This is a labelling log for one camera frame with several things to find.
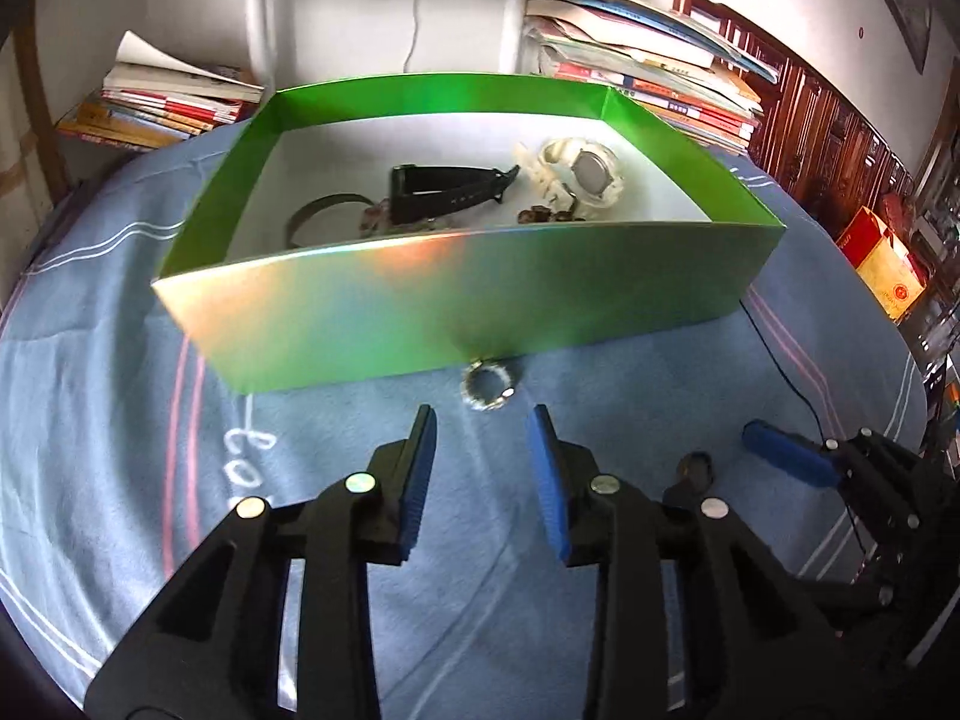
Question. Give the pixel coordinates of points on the beige curtain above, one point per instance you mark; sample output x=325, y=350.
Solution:
x=16, y=165

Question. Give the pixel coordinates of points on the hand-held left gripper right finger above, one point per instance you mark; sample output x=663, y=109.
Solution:
x=547, y=480

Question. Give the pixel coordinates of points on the red and yellow box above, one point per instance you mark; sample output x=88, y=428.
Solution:
x=885, y=270

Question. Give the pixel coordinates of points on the black wristwatch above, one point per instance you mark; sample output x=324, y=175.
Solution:
x=435, y=195

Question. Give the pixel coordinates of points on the dark framed wall picture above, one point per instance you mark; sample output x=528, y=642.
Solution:
x=900, y=7

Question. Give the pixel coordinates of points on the carved wooden cabinet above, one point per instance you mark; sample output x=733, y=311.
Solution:
x=825, y=120

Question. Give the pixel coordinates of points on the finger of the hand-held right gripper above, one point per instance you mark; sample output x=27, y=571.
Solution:
x=787, y=454
x=696, y=474

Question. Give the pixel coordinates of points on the shiny green box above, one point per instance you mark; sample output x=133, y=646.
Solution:
x=450, y=300

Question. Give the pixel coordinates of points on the cream wristwatch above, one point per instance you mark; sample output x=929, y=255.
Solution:
x=585, y=169

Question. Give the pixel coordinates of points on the small stack of books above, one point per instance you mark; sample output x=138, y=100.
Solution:
x=165, y=101

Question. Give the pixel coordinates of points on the tall stack of books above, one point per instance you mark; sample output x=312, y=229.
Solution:
x=660, y=82

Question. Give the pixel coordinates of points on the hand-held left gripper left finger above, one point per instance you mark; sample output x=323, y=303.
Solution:
x=420, y=480

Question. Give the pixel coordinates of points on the blue striped tablecloth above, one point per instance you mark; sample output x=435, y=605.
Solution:
x=487, y=615

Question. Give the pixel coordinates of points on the white shelf stand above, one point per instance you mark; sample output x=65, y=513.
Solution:
x=262, y=15

